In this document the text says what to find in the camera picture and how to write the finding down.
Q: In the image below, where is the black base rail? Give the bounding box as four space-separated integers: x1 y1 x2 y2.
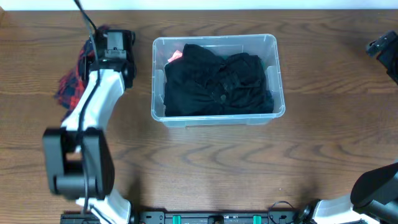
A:
60 207 312 224

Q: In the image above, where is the red navy plaid shirt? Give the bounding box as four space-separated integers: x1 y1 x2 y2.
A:
54 39 99 121

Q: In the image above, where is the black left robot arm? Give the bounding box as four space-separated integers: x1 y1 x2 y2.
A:
42 27 139 223

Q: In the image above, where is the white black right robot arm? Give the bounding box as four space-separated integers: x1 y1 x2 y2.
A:
293 31 397 224

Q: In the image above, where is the clear plastic storage bin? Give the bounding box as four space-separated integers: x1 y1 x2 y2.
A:
151 34 285 128

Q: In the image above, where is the salmon pink garment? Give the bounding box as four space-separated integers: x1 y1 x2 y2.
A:
167 50 183 63

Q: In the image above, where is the black garment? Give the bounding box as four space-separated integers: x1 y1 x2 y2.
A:
164 44 274 116

